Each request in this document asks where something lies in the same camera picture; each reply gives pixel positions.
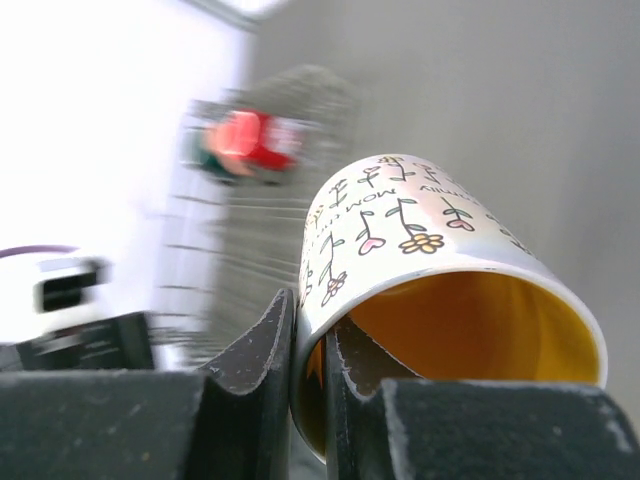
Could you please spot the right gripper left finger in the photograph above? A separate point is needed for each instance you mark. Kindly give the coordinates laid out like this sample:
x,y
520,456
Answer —
x,y
228,419

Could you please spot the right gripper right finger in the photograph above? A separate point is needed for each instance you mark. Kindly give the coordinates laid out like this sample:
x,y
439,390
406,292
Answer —
x,y
385,422

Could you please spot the white mug orange inside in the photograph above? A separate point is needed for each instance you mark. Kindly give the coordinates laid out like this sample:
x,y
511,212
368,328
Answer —
x,y
393,243

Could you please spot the dark green mug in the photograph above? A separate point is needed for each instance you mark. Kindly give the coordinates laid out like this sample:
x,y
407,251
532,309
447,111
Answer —
x,y
195,156

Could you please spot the red mug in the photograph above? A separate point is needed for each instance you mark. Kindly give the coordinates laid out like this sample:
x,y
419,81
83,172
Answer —
x,y
248,141

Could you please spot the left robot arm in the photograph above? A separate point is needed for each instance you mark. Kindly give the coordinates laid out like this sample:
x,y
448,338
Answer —
x,y
116,343

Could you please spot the grey wire dish rack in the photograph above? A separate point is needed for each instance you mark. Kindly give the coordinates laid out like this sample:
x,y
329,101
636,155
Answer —
x,y
229,244

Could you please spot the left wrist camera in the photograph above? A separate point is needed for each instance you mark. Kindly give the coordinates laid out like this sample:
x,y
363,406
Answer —
x,y
67,291

